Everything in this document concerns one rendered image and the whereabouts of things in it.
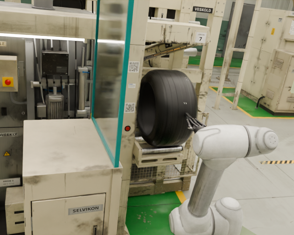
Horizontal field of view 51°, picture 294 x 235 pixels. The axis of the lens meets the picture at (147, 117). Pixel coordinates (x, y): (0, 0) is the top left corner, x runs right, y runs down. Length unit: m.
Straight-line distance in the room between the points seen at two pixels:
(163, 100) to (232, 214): 0.85
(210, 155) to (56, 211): 0.68
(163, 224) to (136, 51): 1.69
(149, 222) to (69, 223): 1.67
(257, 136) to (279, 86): 5.36
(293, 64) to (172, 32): 4.37
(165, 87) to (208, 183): 0.90
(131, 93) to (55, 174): 1.01
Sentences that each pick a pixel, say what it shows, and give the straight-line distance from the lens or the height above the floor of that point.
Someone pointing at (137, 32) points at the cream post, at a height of 1.73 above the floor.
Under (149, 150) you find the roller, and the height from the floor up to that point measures 0.91.
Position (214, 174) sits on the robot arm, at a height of 1.30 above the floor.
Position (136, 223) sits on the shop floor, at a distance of 3.01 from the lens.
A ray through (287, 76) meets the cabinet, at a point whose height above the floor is 0.83.
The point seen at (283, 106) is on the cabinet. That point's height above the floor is 0.22.
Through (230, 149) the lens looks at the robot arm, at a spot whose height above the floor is 1.46.
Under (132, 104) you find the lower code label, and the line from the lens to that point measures 2.15.
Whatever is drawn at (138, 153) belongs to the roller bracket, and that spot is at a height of 0.92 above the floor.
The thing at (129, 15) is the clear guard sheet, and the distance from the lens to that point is 1.13.
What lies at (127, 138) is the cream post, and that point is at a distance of 2.25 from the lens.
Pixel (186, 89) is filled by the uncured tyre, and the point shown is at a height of 1.39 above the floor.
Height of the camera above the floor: 1.96
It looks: 22 degrees down
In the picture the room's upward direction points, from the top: 7 degrees clockwise
